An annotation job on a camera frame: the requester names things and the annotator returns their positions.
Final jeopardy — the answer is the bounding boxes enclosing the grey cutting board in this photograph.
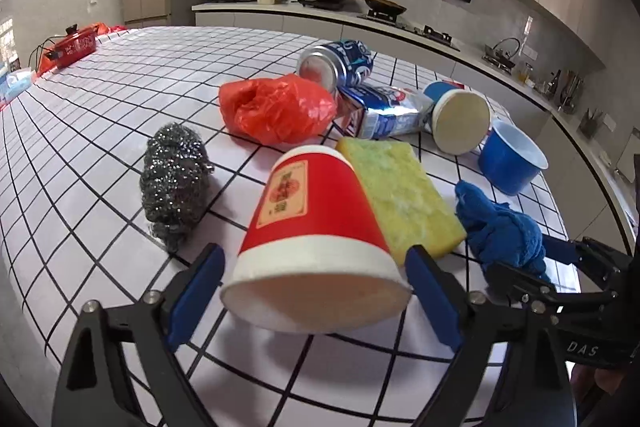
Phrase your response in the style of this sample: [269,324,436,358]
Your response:
[617,139,640,182]

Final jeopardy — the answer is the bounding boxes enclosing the blue tissue pack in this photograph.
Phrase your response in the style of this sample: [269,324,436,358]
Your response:
[0,68,36,105]

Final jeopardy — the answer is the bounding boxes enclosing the yellow sponge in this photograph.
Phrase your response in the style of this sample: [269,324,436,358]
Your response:
[336,137,468,267]

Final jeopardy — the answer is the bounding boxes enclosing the black chopstick holder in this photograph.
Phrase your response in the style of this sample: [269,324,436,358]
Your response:
[579,107,603,138]

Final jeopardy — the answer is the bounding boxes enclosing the blue milk carton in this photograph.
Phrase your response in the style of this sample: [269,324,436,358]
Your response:
[337,84,436,140]

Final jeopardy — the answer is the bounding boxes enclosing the black power cable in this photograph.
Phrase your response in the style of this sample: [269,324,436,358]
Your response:
[27,36,57,68]

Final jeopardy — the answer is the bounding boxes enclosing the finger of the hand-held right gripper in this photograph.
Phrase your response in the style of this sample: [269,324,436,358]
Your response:
[542,234,632,290]
[487,263,613,315]

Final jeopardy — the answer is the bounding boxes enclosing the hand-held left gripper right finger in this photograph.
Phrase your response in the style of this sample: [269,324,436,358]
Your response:
[404,244,576,427]

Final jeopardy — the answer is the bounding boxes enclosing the blue and white paper cup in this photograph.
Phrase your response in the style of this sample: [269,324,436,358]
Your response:
[422,80,492,155]

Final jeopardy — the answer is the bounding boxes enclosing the steel wool scourer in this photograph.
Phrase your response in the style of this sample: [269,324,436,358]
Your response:
[139,123,215,252]

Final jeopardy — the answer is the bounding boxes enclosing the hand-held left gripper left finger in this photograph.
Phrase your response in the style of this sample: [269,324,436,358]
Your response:
[51,243,226,427]

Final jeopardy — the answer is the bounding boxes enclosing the utensil holder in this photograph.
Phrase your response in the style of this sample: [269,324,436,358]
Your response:
[557,69,585,114]

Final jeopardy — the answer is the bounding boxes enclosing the blue cloth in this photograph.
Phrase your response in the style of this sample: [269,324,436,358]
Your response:
[454,180,553,283]

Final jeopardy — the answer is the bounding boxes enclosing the frying pan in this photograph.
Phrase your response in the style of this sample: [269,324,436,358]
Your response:
[350,0,407,15]

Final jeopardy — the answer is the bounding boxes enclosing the metal kettle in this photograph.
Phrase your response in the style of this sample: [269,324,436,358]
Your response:
[482,38,521,70]

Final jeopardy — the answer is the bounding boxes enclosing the blue plastic cup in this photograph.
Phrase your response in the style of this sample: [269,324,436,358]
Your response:
[477,119,549,196]

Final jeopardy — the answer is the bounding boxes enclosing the white tiled kitchen island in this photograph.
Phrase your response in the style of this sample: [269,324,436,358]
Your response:
[0,26,571,427]

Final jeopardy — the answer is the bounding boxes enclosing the blue soda can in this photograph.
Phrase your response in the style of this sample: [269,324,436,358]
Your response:
[296,39,375,95]

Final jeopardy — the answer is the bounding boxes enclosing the red paper cup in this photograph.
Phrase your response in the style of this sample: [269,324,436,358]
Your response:
[220,145,413,334]

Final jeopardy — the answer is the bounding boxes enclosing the gas stove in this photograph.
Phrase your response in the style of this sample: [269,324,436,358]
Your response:
[357,9,461,50]

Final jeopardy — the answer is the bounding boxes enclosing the red plastic bag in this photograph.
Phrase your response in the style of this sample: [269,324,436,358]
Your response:
[218,74,339,146]

